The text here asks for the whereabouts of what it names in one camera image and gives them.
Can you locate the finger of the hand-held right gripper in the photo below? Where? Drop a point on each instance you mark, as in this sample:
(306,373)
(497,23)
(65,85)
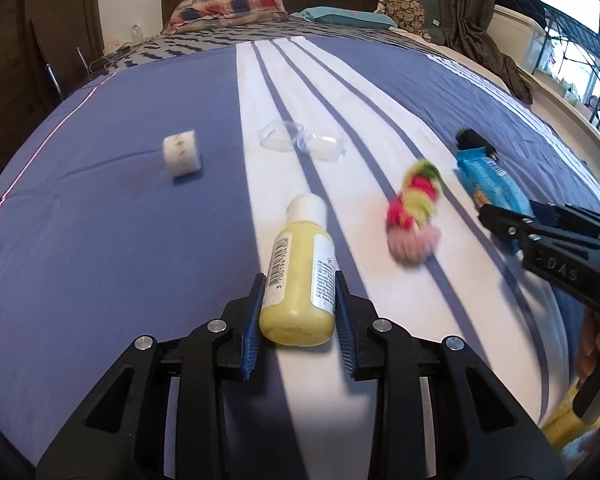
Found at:
(570,217)
(505,220)

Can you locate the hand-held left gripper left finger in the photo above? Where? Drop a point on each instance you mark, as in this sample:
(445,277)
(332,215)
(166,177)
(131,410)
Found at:
(254,320)

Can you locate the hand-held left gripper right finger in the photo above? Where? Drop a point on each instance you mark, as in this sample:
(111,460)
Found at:
(344,330)

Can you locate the blue snack packet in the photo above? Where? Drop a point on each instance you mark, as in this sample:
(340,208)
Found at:
(495,185)

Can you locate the yellow bottle with white cap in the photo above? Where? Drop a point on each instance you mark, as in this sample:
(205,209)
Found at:
(300,270)

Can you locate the person's right hand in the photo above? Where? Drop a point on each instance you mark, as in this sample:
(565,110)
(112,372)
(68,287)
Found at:
(587,350)

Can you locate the brown cloth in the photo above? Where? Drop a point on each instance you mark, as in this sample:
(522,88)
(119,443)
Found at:
(500,60)

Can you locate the blue white striped bedspread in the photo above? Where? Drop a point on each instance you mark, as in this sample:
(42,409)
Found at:
(104,240)

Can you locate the white storage box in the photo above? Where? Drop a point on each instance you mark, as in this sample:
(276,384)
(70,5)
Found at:
(522,40)

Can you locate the white tape roll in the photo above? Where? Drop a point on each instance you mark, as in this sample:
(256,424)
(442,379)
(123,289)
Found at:
(181,154)

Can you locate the black metal rack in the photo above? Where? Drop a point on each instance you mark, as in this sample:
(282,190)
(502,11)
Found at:
(580,35)

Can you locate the clear plastic blister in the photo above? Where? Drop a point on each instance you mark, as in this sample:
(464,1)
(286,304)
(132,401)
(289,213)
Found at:
(305,141)

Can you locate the dark green cushion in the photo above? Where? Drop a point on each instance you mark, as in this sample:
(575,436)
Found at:
(435,17)

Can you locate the wood slice print cushion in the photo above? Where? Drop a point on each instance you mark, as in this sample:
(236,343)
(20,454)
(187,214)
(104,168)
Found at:
(405,10)

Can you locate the teal pillow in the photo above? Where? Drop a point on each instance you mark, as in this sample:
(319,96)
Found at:
(345,17)

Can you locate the zebra patterned blanket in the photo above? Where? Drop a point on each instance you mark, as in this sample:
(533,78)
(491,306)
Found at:
(204,42)

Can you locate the small white bottle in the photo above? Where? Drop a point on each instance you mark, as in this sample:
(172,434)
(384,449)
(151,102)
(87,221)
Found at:
(138,34)

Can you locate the plaid pillow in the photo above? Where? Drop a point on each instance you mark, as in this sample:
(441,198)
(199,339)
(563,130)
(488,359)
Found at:
(224,10)

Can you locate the dark wooden wardrobe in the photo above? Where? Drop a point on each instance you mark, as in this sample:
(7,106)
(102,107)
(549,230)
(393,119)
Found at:
(34,35)

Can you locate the metal frame chair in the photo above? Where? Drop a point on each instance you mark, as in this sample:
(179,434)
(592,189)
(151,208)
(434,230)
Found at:
(49,67)

